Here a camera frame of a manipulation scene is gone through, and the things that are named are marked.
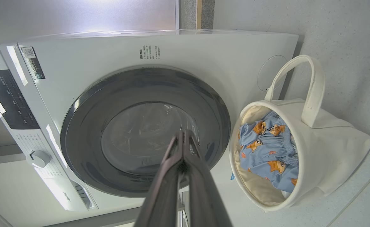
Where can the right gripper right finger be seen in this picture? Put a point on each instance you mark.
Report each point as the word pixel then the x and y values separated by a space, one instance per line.
pixel 204 195

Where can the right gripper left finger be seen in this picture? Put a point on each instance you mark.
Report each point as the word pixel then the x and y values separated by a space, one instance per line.
pixel 164 189

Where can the blue bear-print garment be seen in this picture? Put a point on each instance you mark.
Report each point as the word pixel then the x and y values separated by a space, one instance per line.
pixel 267 148

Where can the dark round glass washer door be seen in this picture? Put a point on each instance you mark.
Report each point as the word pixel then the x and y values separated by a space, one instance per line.
pixel 87 126

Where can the white washing machine dial knob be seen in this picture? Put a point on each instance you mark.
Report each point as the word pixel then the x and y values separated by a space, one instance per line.
pixel 38 158

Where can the white front-load washing machine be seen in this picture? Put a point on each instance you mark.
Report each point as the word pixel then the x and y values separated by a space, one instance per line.
pixel 109 53

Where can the black washing machine control panel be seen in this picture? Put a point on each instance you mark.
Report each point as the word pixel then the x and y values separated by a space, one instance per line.
pixel 9 101

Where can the cream canvas laundry basket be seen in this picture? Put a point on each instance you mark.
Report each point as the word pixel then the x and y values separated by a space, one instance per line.
pixel 330 148

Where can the round white filter cover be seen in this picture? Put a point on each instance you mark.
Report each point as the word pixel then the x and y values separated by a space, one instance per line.
pixel 271 74

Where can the wooden baseboard strip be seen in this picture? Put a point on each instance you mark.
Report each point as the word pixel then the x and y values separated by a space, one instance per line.
pixel 199 14

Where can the black QR code sticker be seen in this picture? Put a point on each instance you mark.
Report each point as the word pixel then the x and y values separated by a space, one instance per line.
pixel 33 64

